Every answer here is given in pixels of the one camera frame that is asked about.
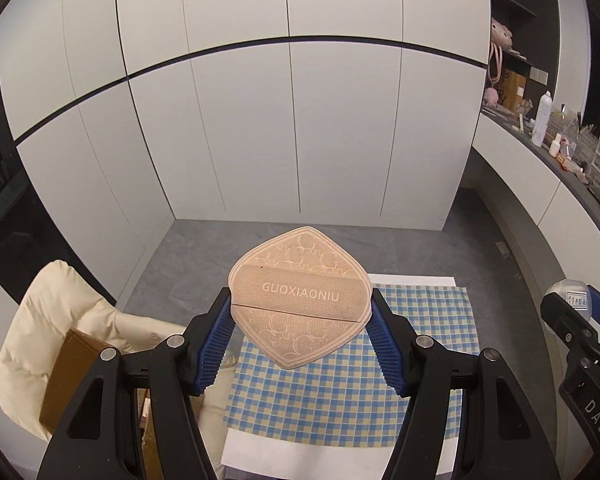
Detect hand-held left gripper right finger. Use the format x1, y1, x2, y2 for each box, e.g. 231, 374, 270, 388
367, 287, 563, 480

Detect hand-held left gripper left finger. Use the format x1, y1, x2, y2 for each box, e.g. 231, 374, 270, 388
36, 287, 238, 480

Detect beige powder puff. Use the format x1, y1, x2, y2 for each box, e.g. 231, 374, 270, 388
227, 226, 373, 372

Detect brown cardboard box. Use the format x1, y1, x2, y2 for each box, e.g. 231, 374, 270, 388
39, 327, 156, 480

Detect blue yellow checked tablecloth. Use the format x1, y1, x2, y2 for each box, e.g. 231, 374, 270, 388
224, 282, 476, 448

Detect white curved base cabinet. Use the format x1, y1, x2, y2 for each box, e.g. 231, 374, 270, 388
462, 117, 600, 411

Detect red white small packet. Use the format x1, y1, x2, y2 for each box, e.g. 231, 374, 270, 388
555, 145, 581, 171

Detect cream padded armchair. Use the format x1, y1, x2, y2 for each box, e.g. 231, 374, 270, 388
0, 260, 241, 443

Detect white spray bottle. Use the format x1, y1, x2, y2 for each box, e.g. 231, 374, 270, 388
530, 91, 553, 147

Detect white built-in wardrobe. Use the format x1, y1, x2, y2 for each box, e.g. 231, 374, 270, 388
0, 0, 491, 233

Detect brown shelf carton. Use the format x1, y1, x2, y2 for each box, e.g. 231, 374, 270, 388
495, 67, 531, 111

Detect pink plush toy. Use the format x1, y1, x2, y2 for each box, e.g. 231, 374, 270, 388
490, 17, 513, 46

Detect pink bag handles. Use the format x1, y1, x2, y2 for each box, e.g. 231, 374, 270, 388
487, 42, 503, 83

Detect dark wall shelf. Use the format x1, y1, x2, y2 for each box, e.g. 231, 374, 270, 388
487, 0, 556, 111

